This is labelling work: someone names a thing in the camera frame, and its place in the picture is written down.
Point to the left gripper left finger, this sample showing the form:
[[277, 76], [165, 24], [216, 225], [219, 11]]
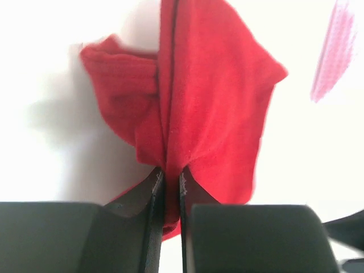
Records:
[[124, 235]]

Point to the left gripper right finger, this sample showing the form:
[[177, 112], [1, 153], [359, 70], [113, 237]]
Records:
[[249, 238]]

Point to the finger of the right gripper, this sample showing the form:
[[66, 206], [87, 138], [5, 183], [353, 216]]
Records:
[[348, 230]]

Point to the dark red t shirt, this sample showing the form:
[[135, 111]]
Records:
[[199, 102]]

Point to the white plastic basket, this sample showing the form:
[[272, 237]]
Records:
[[339, 49]]

